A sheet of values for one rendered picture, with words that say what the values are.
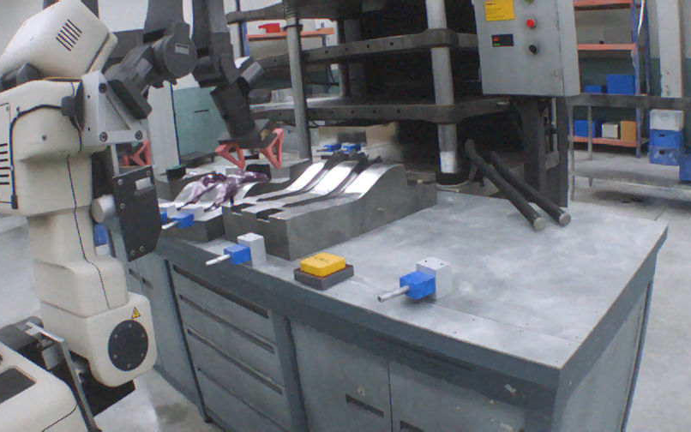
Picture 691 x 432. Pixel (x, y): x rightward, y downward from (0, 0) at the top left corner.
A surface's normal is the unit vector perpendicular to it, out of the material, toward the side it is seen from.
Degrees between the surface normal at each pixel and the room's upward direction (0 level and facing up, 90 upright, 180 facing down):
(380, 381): 90
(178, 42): 90
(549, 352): 0
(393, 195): 90
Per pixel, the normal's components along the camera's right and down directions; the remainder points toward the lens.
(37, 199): 0.87, 0.05
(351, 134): -0.72, 0.25
